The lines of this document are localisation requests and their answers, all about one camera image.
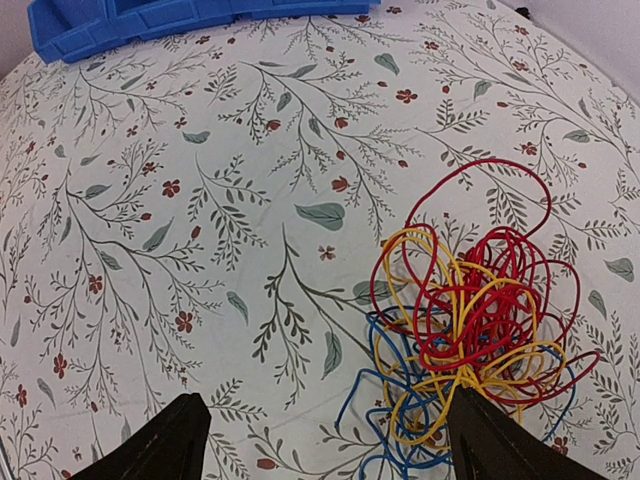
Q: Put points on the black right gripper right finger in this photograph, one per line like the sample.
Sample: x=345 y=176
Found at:
x=487 y=444

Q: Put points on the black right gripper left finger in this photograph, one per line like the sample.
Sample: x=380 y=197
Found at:
x=170 y=446

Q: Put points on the blue three-compartment plastic bin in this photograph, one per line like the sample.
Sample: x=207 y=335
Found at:
x=70 y=31

